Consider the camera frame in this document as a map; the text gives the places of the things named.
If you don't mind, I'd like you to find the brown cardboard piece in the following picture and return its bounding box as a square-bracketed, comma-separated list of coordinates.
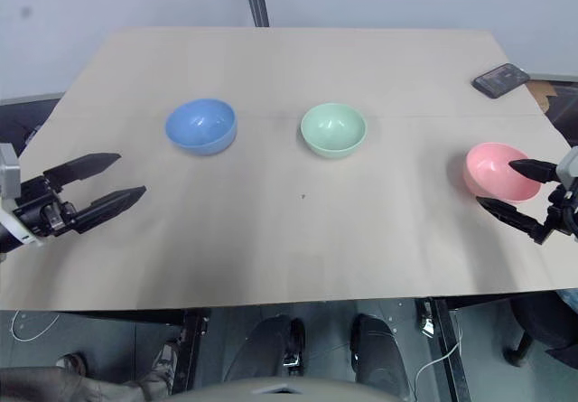
[526, 79, 557, 112]

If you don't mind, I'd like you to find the blue bowl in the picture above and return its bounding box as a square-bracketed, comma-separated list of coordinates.
[164, 98, 238, 157]

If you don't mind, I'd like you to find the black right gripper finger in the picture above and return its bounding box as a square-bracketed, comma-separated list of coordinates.
[508, 158, 560, 183]
[475, 196, 549, 245]

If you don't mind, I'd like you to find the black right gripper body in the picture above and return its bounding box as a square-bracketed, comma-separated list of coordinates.
[543, 180, 578, 241]

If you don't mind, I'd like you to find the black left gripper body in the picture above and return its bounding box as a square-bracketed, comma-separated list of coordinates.
[12, 174, 81, 239]

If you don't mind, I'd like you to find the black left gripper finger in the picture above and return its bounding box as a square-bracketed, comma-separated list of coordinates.
[73, 185, 147, 235]
[43, 152, 123, 191]

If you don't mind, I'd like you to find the white floor cable loop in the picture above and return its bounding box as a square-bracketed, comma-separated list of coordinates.
[9, 309, 63, 342]

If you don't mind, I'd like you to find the black smartphone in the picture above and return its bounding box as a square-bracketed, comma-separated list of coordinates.
[471, 62, 531, 100]

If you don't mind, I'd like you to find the black office chair base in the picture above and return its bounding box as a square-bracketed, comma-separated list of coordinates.
[502, 289, 578, 368]

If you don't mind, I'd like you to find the person's leg with shoe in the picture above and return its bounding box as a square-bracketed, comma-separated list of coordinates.
[0, 338, 180, 402]

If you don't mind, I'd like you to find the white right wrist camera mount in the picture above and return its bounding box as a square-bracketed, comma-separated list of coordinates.
[555, 145, 578, 191]

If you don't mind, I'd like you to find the dark rounded robot leg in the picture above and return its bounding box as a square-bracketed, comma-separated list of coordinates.
[350, 313, 406, 390]
[223, 314, 307, 383]

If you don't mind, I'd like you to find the grey robot torso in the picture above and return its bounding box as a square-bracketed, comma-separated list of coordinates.
[155, 376, 424, 402]

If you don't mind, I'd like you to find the black table leg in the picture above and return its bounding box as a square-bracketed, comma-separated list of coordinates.
[415, 297, 474, 402]
[170, 309, 212, 397]

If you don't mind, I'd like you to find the thin white floor cable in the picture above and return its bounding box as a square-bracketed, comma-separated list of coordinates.
[417, 327, 465, 379]

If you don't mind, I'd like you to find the pink red bowl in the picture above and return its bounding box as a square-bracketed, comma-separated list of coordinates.
[463, 142, 542, 202]

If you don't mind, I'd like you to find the green bowl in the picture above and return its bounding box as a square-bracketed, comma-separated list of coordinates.
[300, 101, 368, 160]

